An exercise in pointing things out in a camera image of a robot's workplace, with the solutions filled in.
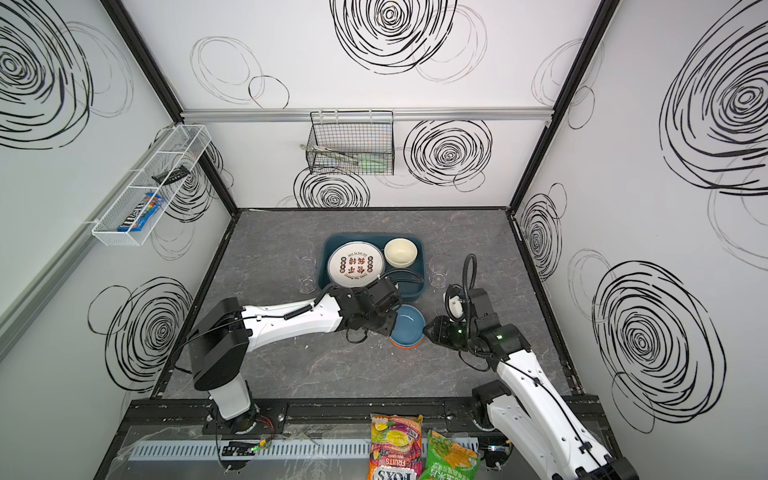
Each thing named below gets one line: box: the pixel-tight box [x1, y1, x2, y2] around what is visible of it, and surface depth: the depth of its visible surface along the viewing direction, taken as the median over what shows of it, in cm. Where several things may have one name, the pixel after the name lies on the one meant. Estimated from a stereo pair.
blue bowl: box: [389, 304, 427, 349], surface depth 86 cm
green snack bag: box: [420, 430, 481, 480], surface depth 67 cm
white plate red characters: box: [327, 241, 385, 288], surface depth 103 cm
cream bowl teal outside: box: [384, 238, 418, 268], surface depth 104 cm
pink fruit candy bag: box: [367, 414, 423, 480], surface depth 69 cm
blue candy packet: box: [117, 192, 165, 232], surface depth 72 cm
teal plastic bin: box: [317, 233, 357, 291], surface depth 103 cm
